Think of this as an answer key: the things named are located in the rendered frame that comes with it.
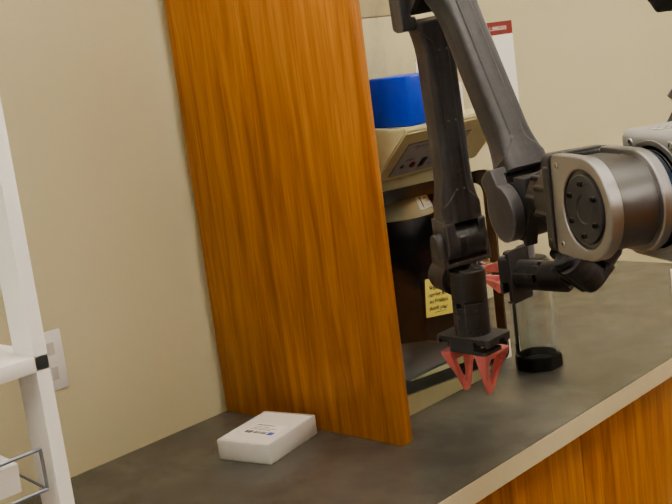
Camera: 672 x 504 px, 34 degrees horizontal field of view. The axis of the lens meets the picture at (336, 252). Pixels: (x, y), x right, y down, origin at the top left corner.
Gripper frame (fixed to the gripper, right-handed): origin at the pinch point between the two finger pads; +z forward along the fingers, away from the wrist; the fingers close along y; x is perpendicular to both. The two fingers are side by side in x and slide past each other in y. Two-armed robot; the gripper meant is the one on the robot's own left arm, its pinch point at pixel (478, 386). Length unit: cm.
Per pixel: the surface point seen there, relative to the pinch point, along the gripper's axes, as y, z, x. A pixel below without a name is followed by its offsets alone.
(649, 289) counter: 33, 18, -120
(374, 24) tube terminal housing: 33, -59, -22
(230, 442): 48, 13, 14
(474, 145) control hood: 27, -33, -42
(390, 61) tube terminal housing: 33, -52, -26
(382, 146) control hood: 26.8, -37.3, -13.8
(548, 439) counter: 1.6, 17.2, -21.0
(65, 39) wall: 76, -63, 16
